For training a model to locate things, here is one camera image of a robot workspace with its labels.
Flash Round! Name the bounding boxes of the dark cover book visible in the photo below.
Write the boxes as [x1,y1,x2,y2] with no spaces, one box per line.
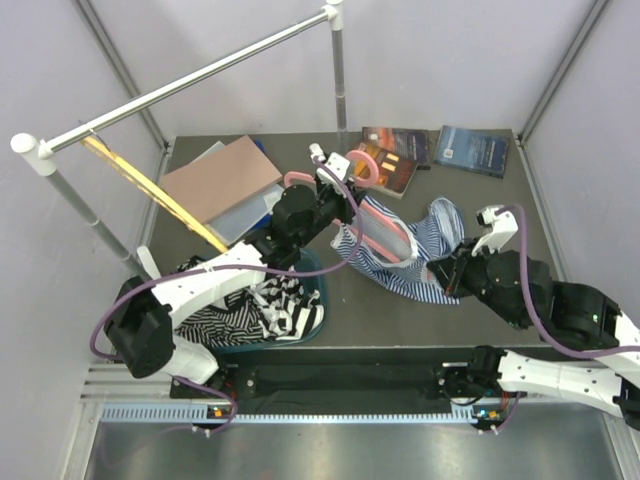
[362,127,431,170]

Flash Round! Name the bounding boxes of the aluminium wall frame rail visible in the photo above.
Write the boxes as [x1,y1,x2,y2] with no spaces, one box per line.
[71,0,169,152]
[516,0,613,146]

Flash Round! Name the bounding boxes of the slotted white cable duct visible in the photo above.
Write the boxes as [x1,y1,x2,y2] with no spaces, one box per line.
[99,403,506,425]

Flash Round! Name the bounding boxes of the wide-striped black white garment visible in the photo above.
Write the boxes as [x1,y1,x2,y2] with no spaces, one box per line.
[246,276,326,341]

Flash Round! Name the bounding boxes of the metal rack right pole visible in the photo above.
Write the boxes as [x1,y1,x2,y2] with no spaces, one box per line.
[331,30,348,153]

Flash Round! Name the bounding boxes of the blue cover book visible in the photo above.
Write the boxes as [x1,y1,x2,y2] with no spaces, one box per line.
[433,125,509,179]

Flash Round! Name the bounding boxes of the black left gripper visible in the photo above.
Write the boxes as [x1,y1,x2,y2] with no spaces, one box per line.
[294,173,368,249]

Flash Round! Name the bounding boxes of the metal rack pole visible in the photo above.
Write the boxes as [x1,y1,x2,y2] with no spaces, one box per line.
[331,30,348,153]
[46,171,149,280]

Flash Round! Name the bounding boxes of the thin-striped black white garment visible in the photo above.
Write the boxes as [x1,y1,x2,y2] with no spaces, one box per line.
[174,254,266,349]

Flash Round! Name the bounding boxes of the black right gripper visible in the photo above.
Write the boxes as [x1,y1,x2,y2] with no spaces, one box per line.
[425,236,526,330]

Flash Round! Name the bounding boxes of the white rack top bar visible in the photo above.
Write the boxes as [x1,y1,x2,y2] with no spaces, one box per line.
[10,1,344,177]

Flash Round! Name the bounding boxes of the pink plastic hanger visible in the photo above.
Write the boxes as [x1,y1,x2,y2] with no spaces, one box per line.
[283,149,419,266]

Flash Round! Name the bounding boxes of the teal plastic basket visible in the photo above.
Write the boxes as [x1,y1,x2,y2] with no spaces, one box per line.
[203,276,329,353]

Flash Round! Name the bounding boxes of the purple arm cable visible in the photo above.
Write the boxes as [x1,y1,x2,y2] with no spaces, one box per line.
[492,203,640,436]
[88,152,362,439]

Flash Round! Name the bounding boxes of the metal rack left pole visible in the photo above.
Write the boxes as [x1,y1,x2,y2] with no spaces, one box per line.
[46,171,149,280]

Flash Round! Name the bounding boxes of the right aluminium wall frame rail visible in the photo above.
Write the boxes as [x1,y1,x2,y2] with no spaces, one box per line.
[516,0,613,146]

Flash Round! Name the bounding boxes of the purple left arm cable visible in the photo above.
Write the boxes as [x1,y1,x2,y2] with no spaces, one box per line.
[88,152,362,439]

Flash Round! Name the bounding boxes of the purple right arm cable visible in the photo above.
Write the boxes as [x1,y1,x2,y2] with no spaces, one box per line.
[492,203,640,436]

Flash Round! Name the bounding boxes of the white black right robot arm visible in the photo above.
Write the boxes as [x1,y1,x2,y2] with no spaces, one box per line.
[427,241,639,429]

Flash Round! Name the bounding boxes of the orange cover paperback book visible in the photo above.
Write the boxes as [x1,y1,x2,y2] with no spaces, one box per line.
[353,141,418,199]

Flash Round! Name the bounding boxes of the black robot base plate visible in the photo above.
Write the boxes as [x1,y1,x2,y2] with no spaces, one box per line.
[168,345,501,402]

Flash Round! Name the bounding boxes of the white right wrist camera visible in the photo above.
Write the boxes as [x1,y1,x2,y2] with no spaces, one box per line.
[471,205,518,257]

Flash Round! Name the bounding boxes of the white rack left foot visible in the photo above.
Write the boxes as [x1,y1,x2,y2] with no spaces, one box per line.
[136,245,161,279]

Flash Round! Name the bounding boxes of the yellow wavy hanger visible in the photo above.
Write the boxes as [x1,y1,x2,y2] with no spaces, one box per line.
[80,136,228,253]

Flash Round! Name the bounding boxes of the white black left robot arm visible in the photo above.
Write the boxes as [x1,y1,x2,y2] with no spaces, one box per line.
[99,173,366,397]

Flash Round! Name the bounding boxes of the blue white striped tank top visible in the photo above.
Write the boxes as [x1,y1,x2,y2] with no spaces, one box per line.
[331,197,465,305]

